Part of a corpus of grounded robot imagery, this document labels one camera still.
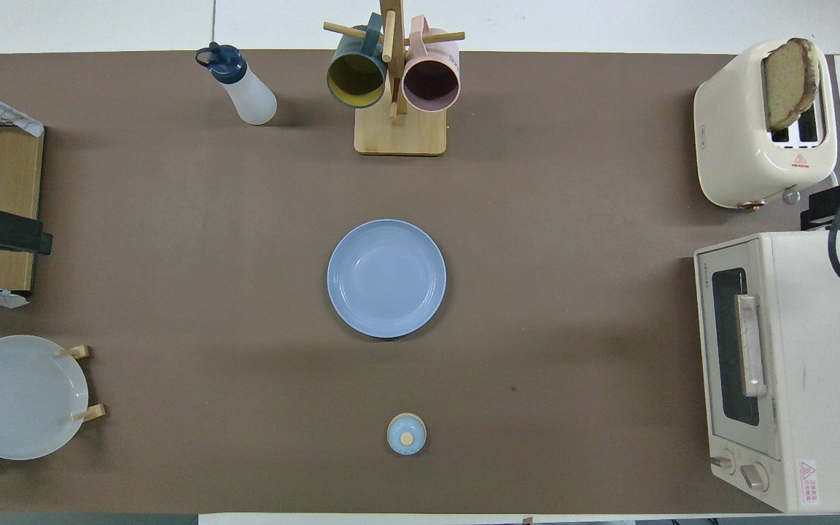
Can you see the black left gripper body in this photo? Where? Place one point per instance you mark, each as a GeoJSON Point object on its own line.
{"type": "Point", "coordinates": [12, 233]}

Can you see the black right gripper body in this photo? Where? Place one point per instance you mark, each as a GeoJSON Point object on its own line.
{"type": "Point", "coordinates": [821, 206]}

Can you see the brown bread slice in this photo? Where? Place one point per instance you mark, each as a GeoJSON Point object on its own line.
{"type": "Point", "coordinates": [788, 84]}

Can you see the translucent bottle with blue cap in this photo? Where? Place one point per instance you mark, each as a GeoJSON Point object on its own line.
{"type": "Point", "coordinates": [252, 98]}

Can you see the wooden plate rack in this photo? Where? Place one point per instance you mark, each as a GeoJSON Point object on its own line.
{"type": "Point", "coordinates": [81, 352]}

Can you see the grey-blue plate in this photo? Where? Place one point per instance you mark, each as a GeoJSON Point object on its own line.
{"type": "Point", "coordinates": [19, 397]}

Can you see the blue round plate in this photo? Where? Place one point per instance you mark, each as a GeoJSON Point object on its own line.
{"type": "Point", "coordinates": [387, 278]}

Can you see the cream two-slot toaster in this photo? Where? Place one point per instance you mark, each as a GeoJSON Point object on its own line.
{"type": "Point", "coordinates": [730, 124]}

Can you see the white toaster oven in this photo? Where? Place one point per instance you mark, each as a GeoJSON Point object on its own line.
{"type": "Point", "coordinates": [821, 364]}

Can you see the brown table mat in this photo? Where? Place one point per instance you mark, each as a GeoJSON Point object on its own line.
{"type": "Point", "coordinates": [573, 328]}

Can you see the dark green mug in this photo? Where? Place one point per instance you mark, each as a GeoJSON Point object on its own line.
{"type": "Point", "coordinates": [356, 79]}

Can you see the wooden mug tree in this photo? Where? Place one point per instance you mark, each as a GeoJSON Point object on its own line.
{"type": "Point", "coordinates": [399, 135]}

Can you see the pink mug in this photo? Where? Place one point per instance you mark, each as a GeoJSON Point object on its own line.
{"type": "Point", "coordinates": [431, 86]}

